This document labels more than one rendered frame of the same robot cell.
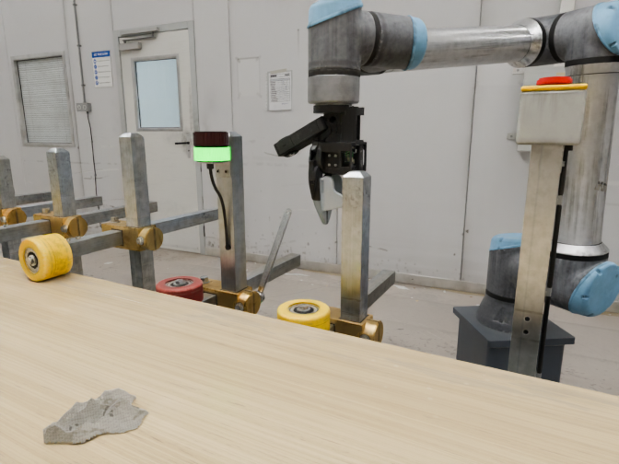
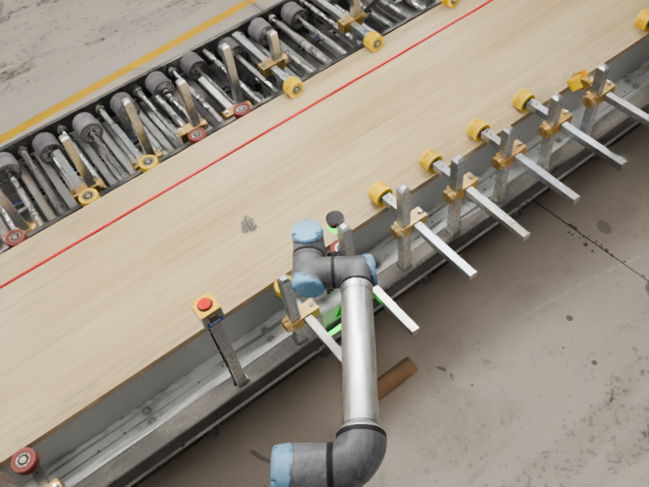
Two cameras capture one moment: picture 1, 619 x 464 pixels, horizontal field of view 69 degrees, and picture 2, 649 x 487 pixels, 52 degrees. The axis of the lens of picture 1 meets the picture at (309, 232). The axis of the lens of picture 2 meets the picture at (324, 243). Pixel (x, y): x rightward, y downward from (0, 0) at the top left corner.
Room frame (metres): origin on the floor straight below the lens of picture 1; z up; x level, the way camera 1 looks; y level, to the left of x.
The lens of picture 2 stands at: (1.51, -1.00, 2.87)
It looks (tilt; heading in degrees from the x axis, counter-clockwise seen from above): 53 degrees down; 124
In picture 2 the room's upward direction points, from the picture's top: 10 degrees counter-clockwise
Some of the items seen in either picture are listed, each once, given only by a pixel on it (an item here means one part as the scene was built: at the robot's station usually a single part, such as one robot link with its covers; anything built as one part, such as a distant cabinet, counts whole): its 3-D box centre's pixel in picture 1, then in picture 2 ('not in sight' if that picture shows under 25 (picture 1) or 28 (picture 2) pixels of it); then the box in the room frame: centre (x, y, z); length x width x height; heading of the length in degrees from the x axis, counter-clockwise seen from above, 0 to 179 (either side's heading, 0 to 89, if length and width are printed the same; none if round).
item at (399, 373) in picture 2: not in sight; (386, 383); (0.93, 0.15, 0.04); 0.30 x 0.08 x 0.08; 62
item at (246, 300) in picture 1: (224, 298); not in sight; (0.83, 0.17, 0.85); 0.14 x 0.06 x 0.05; 62
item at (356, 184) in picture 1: (354, 314); (294, 315); (0.71, -0.07, 0.87); 0.04 x 0.04 x 0.48; 62
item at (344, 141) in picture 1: (336, 141); not in sight; (0.81, -0.05, 1.15); 0.09 x 0.08 x 0.12; 62
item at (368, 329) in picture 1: (341, 328); (299, 316); (0.72, -0.05, 0.84); 0.14 x 0.06 x 0.05; 62
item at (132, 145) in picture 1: (140, 246); (404, 230); (0.94, 0.37, 0.93); 0.04 x 0.04 x 0.48; 62
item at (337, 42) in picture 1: (335, 40); (308, 242); (0.81, -0.05, 1.32); 0.10 x 0.09 x 0.12; 116
